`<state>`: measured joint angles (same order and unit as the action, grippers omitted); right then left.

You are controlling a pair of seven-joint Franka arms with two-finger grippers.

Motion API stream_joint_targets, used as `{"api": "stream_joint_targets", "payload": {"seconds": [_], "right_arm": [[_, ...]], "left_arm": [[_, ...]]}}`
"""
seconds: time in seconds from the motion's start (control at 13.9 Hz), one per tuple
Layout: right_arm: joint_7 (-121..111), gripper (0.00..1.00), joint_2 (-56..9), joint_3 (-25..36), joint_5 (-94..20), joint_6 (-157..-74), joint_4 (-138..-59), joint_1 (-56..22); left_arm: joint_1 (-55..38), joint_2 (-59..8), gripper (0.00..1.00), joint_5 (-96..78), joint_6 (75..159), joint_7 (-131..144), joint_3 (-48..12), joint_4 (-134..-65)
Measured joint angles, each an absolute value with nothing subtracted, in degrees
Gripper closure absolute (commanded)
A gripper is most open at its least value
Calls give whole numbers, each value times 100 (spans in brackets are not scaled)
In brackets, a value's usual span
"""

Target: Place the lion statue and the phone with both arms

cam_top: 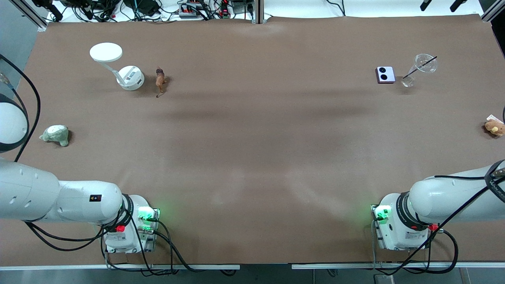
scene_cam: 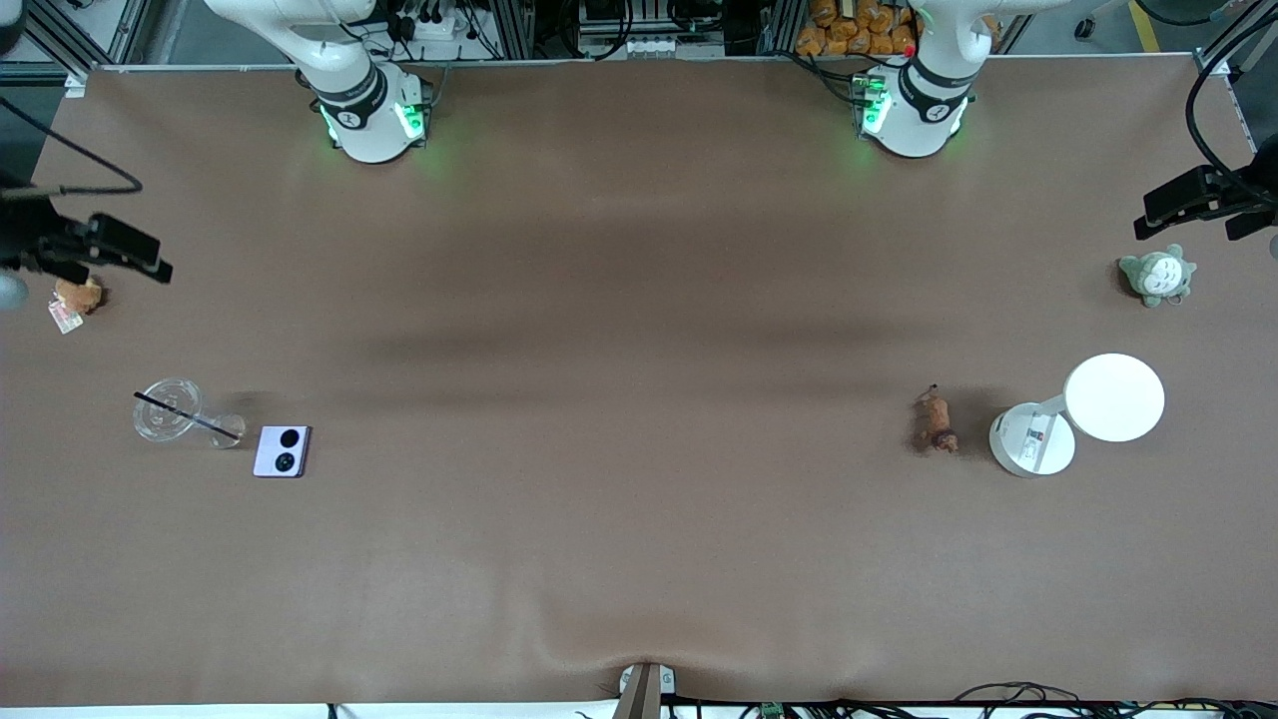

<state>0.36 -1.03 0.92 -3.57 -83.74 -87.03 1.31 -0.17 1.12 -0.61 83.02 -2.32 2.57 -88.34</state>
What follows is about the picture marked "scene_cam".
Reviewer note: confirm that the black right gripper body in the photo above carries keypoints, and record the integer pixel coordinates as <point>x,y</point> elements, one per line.
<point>30,235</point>

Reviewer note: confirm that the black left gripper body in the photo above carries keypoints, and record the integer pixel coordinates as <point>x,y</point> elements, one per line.
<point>1260,186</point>

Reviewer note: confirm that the lavender flip phone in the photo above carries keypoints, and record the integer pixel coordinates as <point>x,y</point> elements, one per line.
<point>282,451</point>

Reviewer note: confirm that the brown lion statue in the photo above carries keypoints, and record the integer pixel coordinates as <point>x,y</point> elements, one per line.
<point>935,419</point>

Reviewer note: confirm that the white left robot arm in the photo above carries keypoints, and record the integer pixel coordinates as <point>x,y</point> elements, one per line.
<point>919,110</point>

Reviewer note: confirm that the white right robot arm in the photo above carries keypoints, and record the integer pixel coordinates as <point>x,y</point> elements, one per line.
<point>364,110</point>

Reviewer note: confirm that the brown plush toy with tag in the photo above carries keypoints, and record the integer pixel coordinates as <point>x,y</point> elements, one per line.
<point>80,297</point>

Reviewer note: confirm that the grey totoro plush toy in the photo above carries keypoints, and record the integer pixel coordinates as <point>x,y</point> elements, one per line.
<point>1158,277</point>

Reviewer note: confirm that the clear plastic cup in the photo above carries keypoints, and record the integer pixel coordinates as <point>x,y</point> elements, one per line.
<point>165,411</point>

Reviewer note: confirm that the black drinking straw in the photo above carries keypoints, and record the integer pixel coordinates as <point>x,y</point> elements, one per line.
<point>185,415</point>

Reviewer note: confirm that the white round desk lamp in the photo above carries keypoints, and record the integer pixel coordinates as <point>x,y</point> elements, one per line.
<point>1113,397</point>

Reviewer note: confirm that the orange plush toy pile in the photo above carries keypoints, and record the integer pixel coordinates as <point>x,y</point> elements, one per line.
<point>859,25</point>

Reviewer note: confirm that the white power strip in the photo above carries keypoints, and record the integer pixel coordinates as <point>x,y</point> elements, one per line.
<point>429,27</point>

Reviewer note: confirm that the white socket strip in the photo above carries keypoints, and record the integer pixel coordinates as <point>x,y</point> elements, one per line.
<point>639,46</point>

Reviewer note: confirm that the brown table cover mat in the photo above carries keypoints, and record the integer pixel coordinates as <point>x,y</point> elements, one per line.
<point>639,549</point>

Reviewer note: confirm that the aluminium frame profile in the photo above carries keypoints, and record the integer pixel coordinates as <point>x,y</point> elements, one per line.
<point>1223,55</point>
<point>60,45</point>

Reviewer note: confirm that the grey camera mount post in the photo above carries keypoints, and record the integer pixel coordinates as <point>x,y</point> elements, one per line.
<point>644,691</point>

